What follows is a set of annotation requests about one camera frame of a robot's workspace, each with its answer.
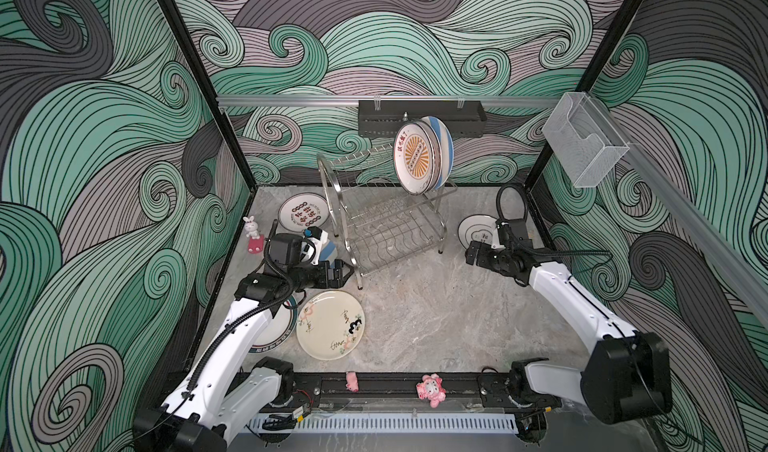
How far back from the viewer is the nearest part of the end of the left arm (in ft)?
2.16

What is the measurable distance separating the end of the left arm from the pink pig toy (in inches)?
13.2

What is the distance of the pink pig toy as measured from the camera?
0.71 meters
